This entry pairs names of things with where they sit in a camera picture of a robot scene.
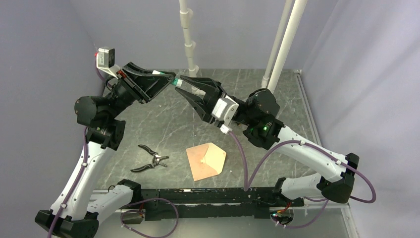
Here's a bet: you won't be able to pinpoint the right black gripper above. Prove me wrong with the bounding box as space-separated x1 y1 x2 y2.
175 75 255 126

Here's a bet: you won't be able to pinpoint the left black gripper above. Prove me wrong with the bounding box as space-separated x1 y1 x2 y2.
105 61 176 120

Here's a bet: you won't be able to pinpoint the green white glue stick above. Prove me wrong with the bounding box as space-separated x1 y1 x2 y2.
152 70 183 87

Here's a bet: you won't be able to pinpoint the tan envelope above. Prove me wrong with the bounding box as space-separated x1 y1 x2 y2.
186 143 226 181

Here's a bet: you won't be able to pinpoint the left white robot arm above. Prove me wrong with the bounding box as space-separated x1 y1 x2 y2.
35 61 178 238

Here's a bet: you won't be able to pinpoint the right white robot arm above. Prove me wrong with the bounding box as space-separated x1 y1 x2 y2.
177 76 359 206

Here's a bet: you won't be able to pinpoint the black pliers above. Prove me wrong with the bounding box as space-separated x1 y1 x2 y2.
130 144 170 174

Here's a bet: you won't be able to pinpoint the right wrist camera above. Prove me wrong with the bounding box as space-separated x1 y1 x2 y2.
211 95 239 134

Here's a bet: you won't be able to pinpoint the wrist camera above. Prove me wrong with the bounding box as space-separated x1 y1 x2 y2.
96 47 121 79
211 95 239 134

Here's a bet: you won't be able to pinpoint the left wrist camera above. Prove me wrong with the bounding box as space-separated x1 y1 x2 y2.
96 47 121 79

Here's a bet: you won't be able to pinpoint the white PVC pipe frame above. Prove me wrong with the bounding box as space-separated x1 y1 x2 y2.
179 0 307 92

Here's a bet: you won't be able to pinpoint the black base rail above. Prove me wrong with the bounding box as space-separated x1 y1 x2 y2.
108 177 306 221

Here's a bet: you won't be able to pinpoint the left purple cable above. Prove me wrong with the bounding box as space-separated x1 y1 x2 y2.
46 64 179 238

